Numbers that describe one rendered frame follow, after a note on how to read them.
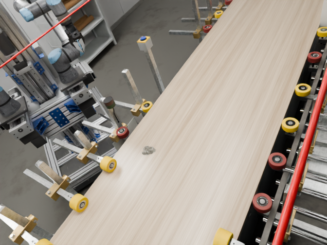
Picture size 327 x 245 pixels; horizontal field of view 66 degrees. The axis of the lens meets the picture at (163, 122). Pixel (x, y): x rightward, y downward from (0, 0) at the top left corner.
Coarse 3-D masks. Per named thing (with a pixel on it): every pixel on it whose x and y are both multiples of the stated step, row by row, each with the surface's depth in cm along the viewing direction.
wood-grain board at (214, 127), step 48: (240, 0) 240; (288, 0) 216; (240, 48) 189; (288, 48) 174; (192, 96) 168; (240, 96) 156; (288, 96) 145; (144, 144) 151; (192, 144) 141; (240, 144) 132; (96, 192) 137; (144, 192) 129; (192, 192) 121; (240, 192) 115; (96, 240) 119; (144, 240) 112; (192, 240) 107
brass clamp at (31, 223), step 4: (28, 216) 130; (32, 216) 130; (32, 220) 129; (36, 220) 130; (28, 224) 127; (32, 224) 129; (36, 224) 131; (16, 228) 127; (20, 228) 126; (24, 228) 126; (28, 228) 128; (32, 228) 129; (12, 232) 126; (16, 232) 125; (20, 232) 125; (16, 236) 124; (20, 236) 125; (12, 240) 123; (16, 240) 123; (20, 240) 125
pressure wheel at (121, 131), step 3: (123, 126) 165; (117, 129) 165; (120, 129) 165; (123, 129) 164; (126, 129) 163; (117, 132) 163; (120, 132) 163; (123, 132) 162; (126, 132) 161; (117, 135) 162; (120, 135) 161; (123, 135) 161; (126, 135) 162; (120, 138) 163; (123, 138) 163
